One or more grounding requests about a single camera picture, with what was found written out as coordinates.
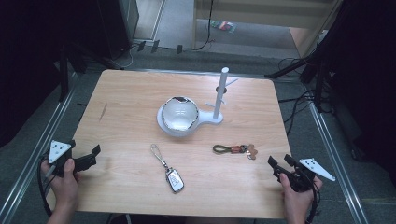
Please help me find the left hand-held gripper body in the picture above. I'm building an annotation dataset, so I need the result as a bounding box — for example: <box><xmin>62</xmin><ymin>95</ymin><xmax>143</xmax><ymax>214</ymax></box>
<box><xmin>46</xmin><ymin>139</ymin><xmax>78</xmax><ymax>178</ymax></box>

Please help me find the black cabinet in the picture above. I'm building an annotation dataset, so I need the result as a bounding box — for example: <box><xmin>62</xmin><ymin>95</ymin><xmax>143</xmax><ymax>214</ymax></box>
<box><xmin>95</xmin><ymin>0</ymin><xmax>140</xmax><ymax>61</ymax></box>

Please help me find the light wooden shelf unit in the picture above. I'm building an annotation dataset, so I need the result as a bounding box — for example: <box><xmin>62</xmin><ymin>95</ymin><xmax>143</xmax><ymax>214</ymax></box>
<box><xmin>191</xmin><ymin>0</ymin><xmax>345</xmax><ymax>60</ymax></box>

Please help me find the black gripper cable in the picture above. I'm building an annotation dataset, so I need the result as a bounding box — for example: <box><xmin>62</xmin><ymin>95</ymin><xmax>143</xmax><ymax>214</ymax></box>
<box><xmin>304</xmin><ymin>178</ymin><xmax>322</xmax><ymax>224</ymax></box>
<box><xmin>36</xmin><ymin>154</ymin><xmax>54</xmax><ymax>218</ymax></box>

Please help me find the white bowl with dark rim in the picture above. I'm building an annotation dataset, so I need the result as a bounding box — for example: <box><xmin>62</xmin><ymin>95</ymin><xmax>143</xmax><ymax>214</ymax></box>
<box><xmin>161</xmin><ymin>95</ymin><xmax>200</xmax><ymax>132</ymax></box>

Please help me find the green and brown keychain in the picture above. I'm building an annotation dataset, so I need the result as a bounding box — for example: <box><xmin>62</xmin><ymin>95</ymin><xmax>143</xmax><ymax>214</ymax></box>
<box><xmin>212</xmin><ymin>143</ymin><xmax>259</xmax><ymax>161</ymax></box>

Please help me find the black floor cable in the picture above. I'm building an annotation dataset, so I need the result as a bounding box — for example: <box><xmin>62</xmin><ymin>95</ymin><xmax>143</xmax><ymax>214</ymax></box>
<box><xmin>191</xmin><ymin>0</ymin><xmax>217</xmax><ymax>51</ymax></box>

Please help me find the bundle of black cables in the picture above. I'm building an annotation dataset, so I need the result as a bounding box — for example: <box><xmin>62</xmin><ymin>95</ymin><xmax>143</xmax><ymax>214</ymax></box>
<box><xmin>277</xmin><ymin>57</ymin><xmax>325</xmax><ymax>136</ymax></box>

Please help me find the black metal stand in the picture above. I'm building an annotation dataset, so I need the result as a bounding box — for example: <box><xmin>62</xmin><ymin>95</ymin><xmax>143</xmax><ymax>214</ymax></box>
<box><xmin>58</xmin><ymin>43</ymin><xmax>71</xmax><ymax>103</ymax></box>
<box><xmin>264</xmin><ymin>52</ymin><xmax>331</xmax><ymax>114</ymax></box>

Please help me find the white stand with pole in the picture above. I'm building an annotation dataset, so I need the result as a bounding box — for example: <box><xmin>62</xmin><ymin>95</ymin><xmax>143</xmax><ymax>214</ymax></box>
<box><xmin>156</xmin><ymin>66</ymin><xmax>240</xmax><ymax>138</ymax></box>

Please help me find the person's left hand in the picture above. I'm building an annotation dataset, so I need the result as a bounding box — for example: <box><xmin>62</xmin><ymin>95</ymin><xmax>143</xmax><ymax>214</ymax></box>
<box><xmin>40</xmin><ymin>158</ymin><xmax>80</xmax><ymax>210</ymax></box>

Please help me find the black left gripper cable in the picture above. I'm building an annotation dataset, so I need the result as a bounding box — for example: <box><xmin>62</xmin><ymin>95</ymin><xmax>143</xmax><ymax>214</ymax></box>
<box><xmin>36</xmin><ymin>154</ymin><xmax>54</xmax><ymax>218</ymax></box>

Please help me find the colourful packet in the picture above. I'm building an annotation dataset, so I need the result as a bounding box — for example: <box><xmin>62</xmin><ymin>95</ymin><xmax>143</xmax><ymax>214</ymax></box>
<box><xmin>210</xmin><ymin>20</ymin><xmax>238</xmax><ymax>34</ymax></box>

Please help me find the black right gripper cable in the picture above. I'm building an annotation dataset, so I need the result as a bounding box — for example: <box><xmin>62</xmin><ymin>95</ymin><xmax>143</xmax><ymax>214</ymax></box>
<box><xmin>304</xmin><ymin>178</ymin><xmax>322</xmax><ymax>224</ymax></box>

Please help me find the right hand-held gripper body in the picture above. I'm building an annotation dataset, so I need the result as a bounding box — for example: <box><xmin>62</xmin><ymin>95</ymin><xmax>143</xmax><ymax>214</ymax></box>
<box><xmin>279</xmin><ymin>157</ymin><xmax>337</xmax><ymax>193</ymax></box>

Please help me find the person's right hand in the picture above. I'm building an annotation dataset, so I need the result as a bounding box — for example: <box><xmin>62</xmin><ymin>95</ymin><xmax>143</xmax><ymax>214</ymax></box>
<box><xmin>277</xmin><ymin>172</ymin><xmax>324</xmax><ymax>218</ymax></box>

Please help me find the silver car key fob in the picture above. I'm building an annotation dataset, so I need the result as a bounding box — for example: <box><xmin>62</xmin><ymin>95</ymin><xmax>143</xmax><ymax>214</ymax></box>
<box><xmin>149</xmin><ymin>143</ymin><xmax>186</xmax><ymax>194</ymax></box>

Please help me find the metal floor rail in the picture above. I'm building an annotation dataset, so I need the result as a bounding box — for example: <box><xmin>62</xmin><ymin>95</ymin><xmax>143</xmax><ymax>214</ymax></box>
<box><xmin>306</xmin><ymin>90</ymin><xmax>372</xmax><ymax>224</ymax></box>
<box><xmin>0</xmin><ymin>71</ymin><xmax>78</xmax><ymax>224</ymax></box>

